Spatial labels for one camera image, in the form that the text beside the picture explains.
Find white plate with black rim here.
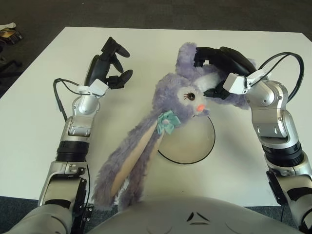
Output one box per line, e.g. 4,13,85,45
157,114,216,165

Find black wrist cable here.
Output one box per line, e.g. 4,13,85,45
251,51,305,102
53,77,83,121

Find black office chair base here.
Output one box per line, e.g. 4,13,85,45
0,57,22,74

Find black table frame bracket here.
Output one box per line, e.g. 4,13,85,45
73,204,95,234

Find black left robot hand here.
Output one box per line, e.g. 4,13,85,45
75,36,134,98

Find black left elbow cable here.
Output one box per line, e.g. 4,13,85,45
84,163,92,208

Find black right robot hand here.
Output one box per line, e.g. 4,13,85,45
194,45,273,101

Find grey robot torso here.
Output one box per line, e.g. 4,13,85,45
90,196,303,234

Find purple plush bunny doll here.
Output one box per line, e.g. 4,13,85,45
94,41,256,212

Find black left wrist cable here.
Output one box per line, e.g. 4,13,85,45
53,77,83,121

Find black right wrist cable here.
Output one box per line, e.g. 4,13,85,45
251,51,305,102

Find dark objects on floor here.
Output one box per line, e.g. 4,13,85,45
0,28,24,44

